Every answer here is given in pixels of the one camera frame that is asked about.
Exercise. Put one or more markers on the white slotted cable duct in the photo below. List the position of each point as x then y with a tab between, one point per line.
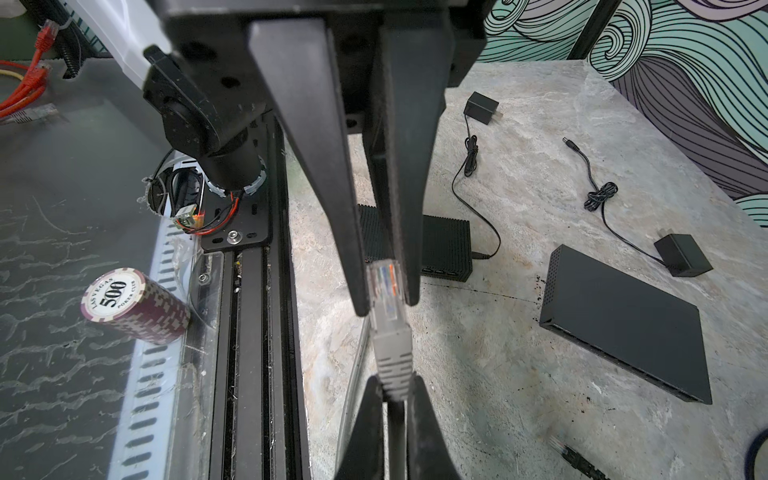
144	430

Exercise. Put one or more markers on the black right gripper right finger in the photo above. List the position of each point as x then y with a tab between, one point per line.
427	454

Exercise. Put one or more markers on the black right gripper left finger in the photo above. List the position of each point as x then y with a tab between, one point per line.
363	457

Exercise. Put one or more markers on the poker chip stack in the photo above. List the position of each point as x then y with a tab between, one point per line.
127	300

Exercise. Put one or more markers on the black corner frame post left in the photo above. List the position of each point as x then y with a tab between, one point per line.
590	34

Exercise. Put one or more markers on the black power adapter with plug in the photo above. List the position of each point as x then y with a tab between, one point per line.
482	109

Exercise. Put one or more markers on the large black switch box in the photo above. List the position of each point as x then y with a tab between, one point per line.
636	326

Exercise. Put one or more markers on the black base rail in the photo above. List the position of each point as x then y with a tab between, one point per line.
258	420

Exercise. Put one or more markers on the black wall power adapter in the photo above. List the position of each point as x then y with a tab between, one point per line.
681	255

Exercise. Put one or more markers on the small black ribbed switch box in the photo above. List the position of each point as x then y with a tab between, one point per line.
446	245

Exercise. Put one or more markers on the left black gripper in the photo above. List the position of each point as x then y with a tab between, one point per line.
395	60

